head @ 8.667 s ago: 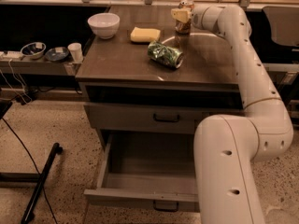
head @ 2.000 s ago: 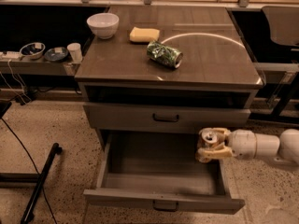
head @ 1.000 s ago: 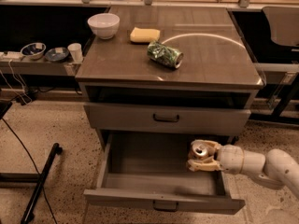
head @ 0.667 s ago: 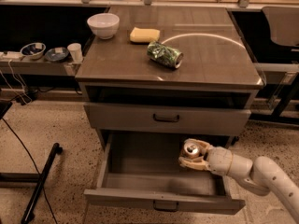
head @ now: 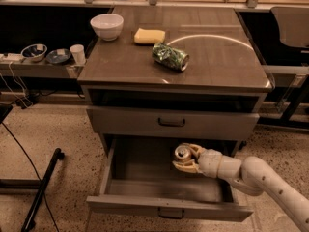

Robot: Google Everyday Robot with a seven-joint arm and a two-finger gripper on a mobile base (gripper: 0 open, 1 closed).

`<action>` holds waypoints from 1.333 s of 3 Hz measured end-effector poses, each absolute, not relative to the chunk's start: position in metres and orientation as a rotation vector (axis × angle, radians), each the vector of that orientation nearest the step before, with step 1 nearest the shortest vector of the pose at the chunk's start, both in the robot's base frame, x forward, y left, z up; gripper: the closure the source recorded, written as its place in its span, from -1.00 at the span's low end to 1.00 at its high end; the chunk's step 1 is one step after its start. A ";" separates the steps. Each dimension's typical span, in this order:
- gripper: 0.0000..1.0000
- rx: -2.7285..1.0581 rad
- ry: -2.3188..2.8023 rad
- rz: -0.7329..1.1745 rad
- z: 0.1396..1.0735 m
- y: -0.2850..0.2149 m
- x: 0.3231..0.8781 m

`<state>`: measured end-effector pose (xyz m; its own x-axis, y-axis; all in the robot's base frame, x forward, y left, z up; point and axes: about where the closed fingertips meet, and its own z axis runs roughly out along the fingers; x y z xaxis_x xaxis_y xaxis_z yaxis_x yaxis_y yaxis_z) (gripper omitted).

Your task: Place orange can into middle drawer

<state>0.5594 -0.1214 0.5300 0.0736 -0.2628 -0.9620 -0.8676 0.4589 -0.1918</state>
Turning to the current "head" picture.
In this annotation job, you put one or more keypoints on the crushed green soda can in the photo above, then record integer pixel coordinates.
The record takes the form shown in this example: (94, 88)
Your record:
(170, 57)

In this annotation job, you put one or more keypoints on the black stand leg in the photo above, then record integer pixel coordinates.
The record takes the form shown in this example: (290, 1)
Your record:
(39, 186)

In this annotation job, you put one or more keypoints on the yellow sponge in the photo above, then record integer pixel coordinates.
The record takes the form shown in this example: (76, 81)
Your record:
(146, 36)

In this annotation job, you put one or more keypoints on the open lower drawer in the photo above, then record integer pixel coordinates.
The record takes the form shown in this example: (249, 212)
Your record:
(140, 179)

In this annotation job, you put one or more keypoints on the small white cup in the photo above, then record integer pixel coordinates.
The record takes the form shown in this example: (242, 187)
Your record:
(78, 54)

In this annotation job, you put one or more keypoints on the grey bowl with blue inside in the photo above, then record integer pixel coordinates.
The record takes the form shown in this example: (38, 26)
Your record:
(34, 53)

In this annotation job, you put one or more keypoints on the crushed orange soda can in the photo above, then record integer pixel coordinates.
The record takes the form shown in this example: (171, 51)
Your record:
(182, 153)

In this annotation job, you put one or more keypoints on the grey drawer cabinet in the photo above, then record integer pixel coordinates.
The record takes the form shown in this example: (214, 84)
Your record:
(223, 73)

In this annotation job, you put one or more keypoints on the white bowl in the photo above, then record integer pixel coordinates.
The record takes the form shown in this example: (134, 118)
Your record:
(107, 26)

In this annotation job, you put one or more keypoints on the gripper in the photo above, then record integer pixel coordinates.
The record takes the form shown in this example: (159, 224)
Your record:
(210, 161)

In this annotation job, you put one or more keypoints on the dark blue bowl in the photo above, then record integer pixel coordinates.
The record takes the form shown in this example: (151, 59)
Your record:
(58, 56)

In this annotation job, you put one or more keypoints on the grey side shelf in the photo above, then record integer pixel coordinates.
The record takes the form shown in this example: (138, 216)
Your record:
(42, 69)

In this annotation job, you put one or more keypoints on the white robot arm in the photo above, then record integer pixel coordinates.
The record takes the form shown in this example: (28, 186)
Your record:
(251, 176)

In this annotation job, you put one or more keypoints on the dark chair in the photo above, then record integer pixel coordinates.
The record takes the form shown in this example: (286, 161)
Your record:
(293, 24)

